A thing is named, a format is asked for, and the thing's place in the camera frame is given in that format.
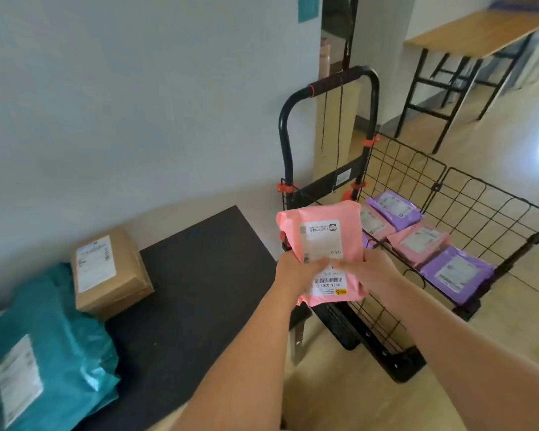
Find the person's right hand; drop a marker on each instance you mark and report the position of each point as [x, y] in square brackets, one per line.
[377, 273]

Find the person's left hand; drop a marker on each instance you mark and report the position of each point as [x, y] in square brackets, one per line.
[296, 278]

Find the purple mailer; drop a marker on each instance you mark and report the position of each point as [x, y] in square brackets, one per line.
[458, 273]
[395, 210]
[368, 241]

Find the pink mailer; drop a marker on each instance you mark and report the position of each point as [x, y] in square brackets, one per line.
[292, 228]
[377, 224]
[417, 242]

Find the small brown cardboard box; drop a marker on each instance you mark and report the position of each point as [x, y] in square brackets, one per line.
[130, 282]

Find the teal package short label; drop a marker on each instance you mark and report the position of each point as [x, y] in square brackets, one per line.
[72, 345]

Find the person's right forearm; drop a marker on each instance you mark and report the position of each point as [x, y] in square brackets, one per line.
[476, 363]

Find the person's left forearm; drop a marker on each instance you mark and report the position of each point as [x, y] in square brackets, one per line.
[242, 368]

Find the black low metal table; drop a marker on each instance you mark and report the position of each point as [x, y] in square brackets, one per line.
[197, 273]

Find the beige cabinet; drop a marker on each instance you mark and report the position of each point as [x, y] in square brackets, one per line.
[350, 112]

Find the pink bottle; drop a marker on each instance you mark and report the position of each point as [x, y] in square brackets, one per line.
[324, 58]

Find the wooden table black legs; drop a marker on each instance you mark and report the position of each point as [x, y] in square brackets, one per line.
[476, 33]

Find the dark green draped cloth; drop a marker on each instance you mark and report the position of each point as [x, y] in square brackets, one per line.
[337, 15]

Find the dark brown door frame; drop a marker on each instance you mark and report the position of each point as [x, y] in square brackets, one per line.
[351, 35]

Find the teal wall poster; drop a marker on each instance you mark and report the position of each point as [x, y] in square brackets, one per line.
[307, 8]

